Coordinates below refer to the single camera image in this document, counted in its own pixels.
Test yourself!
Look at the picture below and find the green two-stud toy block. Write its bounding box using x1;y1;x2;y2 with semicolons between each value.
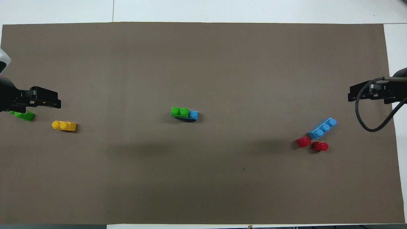
9;110;35;121
171;107;190;117

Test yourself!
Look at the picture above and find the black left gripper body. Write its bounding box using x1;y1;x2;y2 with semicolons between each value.
0;76;33;113

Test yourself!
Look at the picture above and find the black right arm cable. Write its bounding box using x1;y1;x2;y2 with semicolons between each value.
355;77;407;132

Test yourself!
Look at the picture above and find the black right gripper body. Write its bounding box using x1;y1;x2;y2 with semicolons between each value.
378;81;407;104

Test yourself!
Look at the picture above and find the yellow two-stud toy block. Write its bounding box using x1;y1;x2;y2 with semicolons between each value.
52;120;77;132

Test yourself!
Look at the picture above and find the blue three-stud toy block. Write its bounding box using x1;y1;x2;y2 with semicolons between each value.
173;110;198;121
307;117;337;139

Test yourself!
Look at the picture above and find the brown table mat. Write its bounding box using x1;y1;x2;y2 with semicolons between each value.
0;22;406;225

